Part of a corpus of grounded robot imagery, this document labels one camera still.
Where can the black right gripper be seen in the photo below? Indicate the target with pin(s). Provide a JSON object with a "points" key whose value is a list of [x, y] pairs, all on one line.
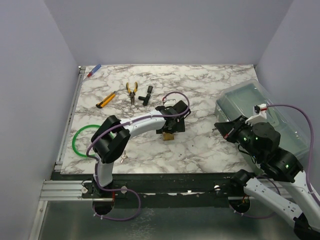
{"points": [[228, 129]]}

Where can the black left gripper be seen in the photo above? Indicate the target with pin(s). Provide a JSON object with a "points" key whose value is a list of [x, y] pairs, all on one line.
{"points": [[178, 127]]}

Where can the brass padlock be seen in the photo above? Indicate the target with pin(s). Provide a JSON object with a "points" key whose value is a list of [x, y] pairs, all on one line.
{"points": [[168, 136]]}

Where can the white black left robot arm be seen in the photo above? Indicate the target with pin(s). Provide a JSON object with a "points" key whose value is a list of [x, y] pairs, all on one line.
{"points": [[110, 140]]}

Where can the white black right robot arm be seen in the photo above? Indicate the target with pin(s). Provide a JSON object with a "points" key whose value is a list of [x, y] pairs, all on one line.
{"points": [[261, 141]]}

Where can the clear plastic storage box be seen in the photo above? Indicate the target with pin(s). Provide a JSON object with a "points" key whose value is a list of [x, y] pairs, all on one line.
{"points": [[242, 98]]}

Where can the black T-shaped pipe fitting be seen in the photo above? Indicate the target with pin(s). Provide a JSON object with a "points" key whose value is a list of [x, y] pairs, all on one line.
{"points": [[145, 99]]}

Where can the yellow black pliers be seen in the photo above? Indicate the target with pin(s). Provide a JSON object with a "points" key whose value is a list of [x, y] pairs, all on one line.
{"points": [[132, 93]]}

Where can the small wing bolt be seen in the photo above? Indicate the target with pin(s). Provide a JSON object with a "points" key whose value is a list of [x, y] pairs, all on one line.
{"points": [[124, 156]]}

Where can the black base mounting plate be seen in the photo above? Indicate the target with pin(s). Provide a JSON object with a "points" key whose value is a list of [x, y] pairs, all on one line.
{"points": [[167, 190]]}

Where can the yellow black utility knife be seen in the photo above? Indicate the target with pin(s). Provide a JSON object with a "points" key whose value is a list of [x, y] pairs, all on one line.
{"points": [[106, 100]]}

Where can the blue red screwdriver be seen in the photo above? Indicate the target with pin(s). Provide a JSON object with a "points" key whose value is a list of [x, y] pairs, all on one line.
{"points": [[95, 69]]}

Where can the aluminium rail frame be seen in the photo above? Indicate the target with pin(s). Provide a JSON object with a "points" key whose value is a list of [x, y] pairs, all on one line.
{"points": [[82, 112]]}

